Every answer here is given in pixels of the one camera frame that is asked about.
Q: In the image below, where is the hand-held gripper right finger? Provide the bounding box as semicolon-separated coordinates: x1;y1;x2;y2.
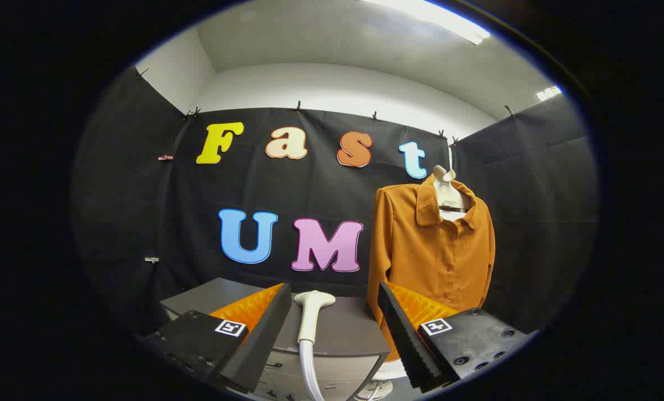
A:
377;281;536;393

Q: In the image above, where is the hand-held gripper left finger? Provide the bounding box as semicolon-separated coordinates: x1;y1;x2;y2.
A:
140;282;293;394

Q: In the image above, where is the white garment steamer head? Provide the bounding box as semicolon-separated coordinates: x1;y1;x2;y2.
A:
294;290;336;344

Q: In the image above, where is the orange button-up shirt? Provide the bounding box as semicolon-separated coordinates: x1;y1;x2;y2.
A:
367;173;496;357

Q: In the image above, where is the white plastic clothes hanger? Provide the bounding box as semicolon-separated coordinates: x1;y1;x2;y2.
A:
432;165;473;223

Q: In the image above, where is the white steamer hose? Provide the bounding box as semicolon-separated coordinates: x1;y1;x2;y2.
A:
299;340;326;401

